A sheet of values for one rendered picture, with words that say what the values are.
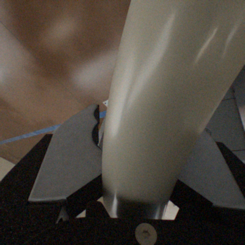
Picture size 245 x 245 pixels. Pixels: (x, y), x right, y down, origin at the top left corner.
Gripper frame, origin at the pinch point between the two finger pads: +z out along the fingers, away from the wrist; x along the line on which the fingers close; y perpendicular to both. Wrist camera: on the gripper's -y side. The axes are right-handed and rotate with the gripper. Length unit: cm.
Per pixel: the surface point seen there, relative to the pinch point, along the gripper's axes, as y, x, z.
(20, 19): -4, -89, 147
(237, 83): 33, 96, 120
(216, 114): 39, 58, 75
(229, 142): 44, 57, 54
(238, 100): 49, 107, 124
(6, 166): 400, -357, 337
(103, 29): 0, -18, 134
